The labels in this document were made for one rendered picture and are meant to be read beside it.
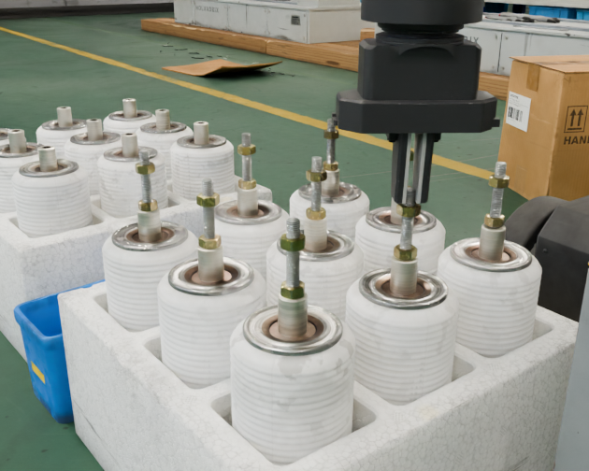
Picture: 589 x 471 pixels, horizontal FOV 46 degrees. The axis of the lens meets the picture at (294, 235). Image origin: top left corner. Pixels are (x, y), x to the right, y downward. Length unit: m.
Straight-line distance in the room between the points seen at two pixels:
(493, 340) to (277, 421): 0.24
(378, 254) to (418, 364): 0.18
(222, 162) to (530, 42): 2.00
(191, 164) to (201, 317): 0.49
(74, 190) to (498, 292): 0.56
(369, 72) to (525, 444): 0.38
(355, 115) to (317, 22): 3.41
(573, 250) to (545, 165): 0.69
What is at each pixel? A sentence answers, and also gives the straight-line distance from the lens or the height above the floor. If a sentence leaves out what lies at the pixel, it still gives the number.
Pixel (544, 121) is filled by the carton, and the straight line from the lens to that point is 1.62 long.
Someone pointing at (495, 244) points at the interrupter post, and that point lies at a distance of 0.67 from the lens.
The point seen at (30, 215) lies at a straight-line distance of 0.96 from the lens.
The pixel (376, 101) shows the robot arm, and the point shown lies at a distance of 0.52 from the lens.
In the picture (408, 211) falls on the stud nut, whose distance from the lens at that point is 0.57.
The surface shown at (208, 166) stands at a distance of 1.04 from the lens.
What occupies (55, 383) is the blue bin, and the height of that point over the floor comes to 0.06.
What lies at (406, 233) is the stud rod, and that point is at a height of 0.30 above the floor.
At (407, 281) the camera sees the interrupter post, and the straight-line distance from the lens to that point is 0.59.
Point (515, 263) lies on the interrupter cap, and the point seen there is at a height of 0.25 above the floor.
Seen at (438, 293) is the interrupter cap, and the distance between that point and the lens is 0.60.
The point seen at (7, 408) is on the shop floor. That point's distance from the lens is 0.94.
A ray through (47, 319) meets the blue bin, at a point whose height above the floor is 0.09.
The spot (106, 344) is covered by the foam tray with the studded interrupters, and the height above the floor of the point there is 0.18.
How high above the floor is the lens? 0.51
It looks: 22 degrees down
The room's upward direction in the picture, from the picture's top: straight up
